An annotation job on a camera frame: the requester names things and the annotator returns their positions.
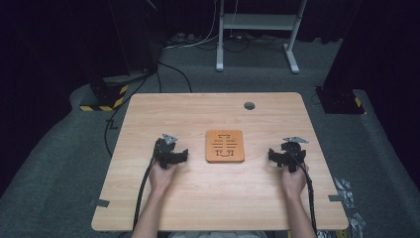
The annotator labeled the black perforated stand base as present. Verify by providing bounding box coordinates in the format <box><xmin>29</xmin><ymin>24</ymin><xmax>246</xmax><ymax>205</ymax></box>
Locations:
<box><xmin>314</xmin><ymin>85</ymin><xmax>367</xmax><ymax>116</ymax></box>

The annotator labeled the person's left hand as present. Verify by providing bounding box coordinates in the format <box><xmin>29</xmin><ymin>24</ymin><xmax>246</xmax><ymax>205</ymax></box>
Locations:
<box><xmin>148</xmin><ymin>163</ymin><xmax>179</xmax><ymax>194</ymax></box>

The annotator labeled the power strip with plugs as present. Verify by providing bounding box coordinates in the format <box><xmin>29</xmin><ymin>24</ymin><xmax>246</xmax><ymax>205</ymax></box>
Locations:
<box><xmin>165</xmin><ymin>32</ymin><xmax>201</xmax><ymax>47</ymax></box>

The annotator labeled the white floor cable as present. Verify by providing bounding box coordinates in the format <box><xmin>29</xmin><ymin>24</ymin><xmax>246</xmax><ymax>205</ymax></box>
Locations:
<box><xmin>162</xmin><ymin>0</ymin><xmax>220</xmax><ymax>52</ymax></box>

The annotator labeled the short black floor cable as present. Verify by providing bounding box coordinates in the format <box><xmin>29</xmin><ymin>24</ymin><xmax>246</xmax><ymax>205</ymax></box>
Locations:
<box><xmin>157</xmin><ymin>60</ymin><xmax>193</xmax><ymax>94</ymax></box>

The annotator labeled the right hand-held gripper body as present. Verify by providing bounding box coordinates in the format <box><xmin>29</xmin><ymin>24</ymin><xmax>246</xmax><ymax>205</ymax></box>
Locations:
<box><xmin>280</xmin><ymin>136</ymin><xmax>310</xmax><ymax>174</ymax></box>

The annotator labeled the crumpled clear plastic wrap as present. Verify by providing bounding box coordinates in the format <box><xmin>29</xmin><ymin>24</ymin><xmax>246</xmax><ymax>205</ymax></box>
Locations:
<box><xmin>332</xmin><ymin>177</ymin><xmax>357</xmax><ymax>210</ymax></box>
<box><xmin>348</xmin><ymin>212</ymin><xmax>367</xmax><ymax>238</ymax></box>

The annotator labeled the white metal stand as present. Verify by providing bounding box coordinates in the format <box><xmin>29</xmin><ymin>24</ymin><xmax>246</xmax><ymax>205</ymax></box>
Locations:
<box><xmin>215</xmin><ymin>0</ymin><xmax>308</xmax><ymax>74</ymax></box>

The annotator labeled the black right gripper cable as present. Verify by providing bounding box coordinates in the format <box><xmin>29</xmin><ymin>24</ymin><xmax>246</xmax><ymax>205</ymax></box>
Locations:
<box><xmin>292</xmin><ymin>150</ymin><xmax>319</xmax><ymax>234</ymax></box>

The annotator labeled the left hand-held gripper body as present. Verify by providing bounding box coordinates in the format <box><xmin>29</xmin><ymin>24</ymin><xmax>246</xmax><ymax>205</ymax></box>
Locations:
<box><xmin>153</xmin><ymin>133</ymin><xmax>179</xmax><ymax>170</ymax></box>

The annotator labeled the person's right hand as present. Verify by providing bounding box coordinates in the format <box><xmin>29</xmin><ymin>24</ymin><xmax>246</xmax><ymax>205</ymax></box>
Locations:
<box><xmin>281</xmin><ymin>164</ymin><xmax>310</xmax><ymax>199</ymax></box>

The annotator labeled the black base with yellow stripes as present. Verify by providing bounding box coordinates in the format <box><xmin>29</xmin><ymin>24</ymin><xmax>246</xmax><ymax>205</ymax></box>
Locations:
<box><xmin>79</xmin><ymin>72</ymin><xmax>131</xmax><ymax>113</ymax></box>

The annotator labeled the long black floor cable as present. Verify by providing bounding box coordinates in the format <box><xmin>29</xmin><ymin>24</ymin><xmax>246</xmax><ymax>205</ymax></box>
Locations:
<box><xmin>104</xmin><ymin>69</ymin><xmax>158</xmax><ymax>158</ymax></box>

